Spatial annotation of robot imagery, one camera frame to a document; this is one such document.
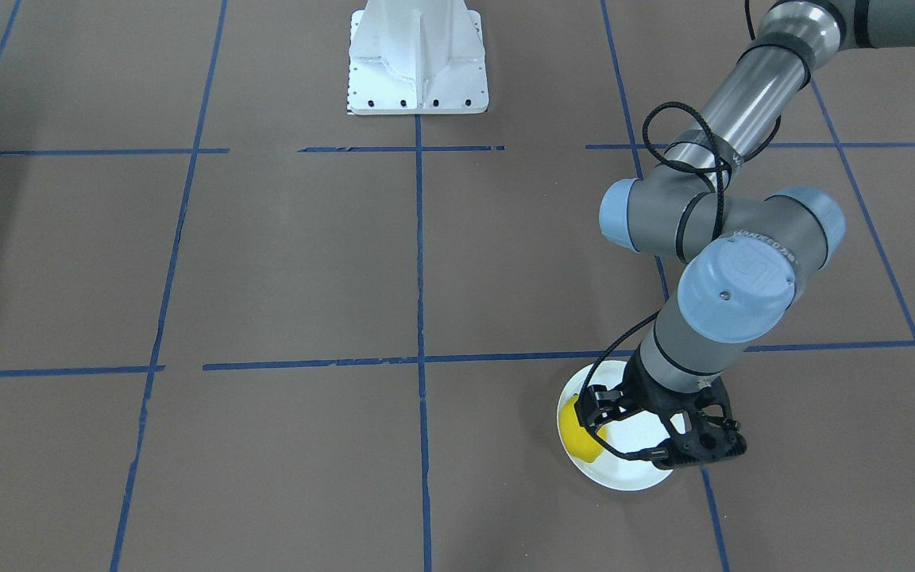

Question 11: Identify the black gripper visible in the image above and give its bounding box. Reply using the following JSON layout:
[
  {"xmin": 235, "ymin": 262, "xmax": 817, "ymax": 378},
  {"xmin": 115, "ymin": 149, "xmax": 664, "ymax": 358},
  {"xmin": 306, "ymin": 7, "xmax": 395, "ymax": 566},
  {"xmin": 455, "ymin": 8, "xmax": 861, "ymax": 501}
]
[{"xmin": 573, "ymin": 349, "xmax": 693, "ymax": 431}]

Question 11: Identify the yellow lemon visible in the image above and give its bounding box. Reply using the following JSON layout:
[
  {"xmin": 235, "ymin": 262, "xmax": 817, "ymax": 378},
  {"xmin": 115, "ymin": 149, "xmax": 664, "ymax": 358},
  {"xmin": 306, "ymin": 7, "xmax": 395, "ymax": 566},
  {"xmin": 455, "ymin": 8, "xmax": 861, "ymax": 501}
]
[{"xmin": 557, "ymin": 394, "xmax": 605, "ymax": 463}]

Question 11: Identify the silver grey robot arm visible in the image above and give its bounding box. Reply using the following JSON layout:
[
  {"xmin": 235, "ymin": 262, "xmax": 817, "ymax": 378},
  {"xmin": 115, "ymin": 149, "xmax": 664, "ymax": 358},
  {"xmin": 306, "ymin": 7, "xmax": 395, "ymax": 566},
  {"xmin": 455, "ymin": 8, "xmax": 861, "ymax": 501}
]
[{"xmin": 577, "ymin": 1, "xmax": 915, "ymax": 427}]

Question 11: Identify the white plate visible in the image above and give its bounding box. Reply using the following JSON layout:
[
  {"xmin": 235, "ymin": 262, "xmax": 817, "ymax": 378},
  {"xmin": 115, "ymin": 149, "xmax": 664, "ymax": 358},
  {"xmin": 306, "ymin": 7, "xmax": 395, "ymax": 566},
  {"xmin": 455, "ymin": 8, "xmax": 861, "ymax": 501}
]
[{"xmin": 556, "ymin": 365, "xmax": 673, "ymax": 492}]

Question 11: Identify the brown paper table cover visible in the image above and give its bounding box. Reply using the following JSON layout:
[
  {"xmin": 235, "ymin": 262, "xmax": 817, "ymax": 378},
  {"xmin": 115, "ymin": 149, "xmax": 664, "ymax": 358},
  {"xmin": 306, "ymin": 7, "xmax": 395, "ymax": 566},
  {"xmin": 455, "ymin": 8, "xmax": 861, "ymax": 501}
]
[{"xmin": 0, "ymin": 1, "xmax": 915, "ymax": 571}]

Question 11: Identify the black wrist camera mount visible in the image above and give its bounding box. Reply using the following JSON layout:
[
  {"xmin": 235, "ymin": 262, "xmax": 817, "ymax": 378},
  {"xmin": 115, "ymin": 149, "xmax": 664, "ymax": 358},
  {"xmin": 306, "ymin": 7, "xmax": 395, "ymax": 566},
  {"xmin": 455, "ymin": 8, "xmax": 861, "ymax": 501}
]
[{"xmin": 649, "ymin": 377, "xmax": 747, "ymax": 470}]

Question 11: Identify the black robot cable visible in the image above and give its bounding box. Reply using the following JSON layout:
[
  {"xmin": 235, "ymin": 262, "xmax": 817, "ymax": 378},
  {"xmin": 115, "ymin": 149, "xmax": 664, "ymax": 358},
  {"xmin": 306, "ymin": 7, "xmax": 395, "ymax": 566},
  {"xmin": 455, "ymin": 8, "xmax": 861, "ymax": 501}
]
[{"xmin": 585, "ymin": 102, "xmax": 732, "ymax": 462}]

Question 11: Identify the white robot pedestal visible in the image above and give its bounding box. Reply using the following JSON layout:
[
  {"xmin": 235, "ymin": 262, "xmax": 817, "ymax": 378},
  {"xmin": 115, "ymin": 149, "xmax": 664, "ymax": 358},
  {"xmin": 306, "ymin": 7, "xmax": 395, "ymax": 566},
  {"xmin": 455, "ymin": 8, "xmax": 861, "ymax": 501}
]
[{"xmin": 346, "ymin": 1, "xmax": 490, "ymax": 116}]

